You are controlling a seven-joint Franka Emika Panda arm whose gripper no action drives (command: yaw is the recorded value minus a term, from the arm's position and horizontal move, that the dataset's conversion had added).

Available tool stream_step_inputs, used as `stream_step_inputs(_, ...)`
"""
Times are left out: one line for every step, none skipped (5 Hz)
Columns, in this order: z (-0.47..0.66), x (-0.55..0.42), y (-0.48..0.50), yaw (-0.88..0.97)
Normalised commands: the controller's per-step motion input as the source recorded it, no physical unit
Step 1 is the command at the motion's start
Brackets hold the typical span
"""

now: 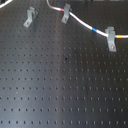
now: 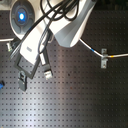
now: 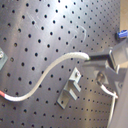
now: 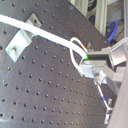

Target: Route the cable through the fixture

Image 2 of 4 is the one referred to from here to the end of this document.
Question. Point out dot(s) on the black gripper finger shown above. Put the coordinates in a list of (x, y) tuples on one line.
[(24, 74)]

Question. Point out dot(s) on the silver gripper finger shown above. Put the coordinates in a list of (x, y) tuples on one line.
[(46, 65)]

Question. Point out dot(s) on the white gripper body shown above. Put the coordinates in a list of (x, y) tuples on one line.
[(30, 46)]

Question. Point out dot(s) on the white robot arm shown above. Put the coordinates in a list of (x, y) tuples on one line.
[(36, 22)]

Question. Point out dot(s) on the metal clip at left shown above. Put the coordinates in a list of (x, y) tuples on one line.
[(9, 46)]

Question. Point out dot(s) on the round device with blue light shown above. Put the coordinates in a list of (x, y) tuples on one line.
[(22, 16)]

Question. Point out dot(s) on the metal cable clip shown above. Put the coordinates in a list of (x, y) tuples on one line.
[(104, 58)]

